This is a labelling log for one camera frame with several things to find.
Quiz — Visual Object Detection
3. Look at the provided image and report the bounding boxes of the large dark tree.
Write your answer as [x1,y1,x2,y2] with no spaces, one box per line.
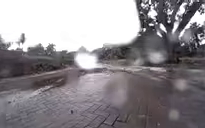
[134,0,205,64]

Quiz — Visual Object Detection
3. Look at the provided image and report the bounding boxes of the dark hedge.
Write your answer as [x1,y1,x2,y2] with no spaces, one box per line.
[0,48,78,80]

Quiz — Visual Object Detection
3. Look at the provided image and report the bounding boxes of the wet brick path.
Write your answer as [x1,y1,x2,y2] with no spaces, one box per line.
[0,68,205,128]

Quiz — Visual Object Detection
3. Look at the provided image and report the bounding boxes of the slim tall tree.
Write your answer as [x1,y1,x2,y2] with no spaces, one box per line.
[16,32,27,51]

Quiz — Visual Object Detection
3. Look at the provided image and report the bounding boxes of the dark bushes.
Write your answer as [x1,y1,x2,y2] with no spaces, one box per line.
[91,44,138,63]

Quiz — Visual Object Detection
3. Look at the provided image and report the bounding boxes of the group of trees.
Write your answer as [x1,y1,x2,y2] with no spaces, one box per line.
[26,42,58,56]

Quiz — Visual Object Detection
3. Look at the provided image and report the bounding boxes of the stone kerb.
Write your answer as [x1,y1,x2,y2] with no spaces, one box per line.
[0,66,78,96]
[103,63,205,82]

